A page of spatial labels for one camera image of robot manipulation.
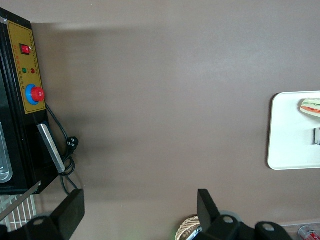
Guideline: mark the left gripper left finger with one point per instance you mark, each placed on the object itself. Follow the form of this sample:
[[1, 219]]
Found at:
[[67, 215]]

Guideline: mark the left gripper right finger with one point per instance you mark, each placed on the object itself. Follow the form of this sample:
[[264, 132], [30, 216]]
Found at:
[[207, 212]]

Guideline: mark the metal sealer mould tray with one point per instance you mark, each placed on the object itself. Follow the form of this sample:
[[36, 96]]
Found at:
[[4, 160]]

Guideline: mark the black tray sealing machine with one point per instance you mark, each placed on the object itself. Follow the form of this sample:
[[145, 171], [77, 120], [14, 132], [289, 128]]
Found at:
[[15, 125]]

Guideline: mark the cream plastic tray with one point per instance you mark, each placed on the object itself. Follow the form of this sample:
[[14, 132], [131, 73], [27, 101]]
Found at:
[[287, 140]]

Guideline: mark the light wicker basket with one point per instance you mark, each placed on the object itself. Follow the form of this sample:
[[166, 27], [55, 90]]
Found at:
[[186, 228]]

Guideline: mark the clear acrylic bottle rack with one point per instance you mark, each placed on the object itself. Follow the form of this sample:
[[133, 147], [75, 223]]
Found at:
[[291, 228]]

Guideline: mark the small wrapped triangle sandwich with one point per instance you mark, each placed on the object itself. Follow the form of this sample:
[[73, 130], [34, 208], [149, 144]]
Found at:
[[310, 108]]

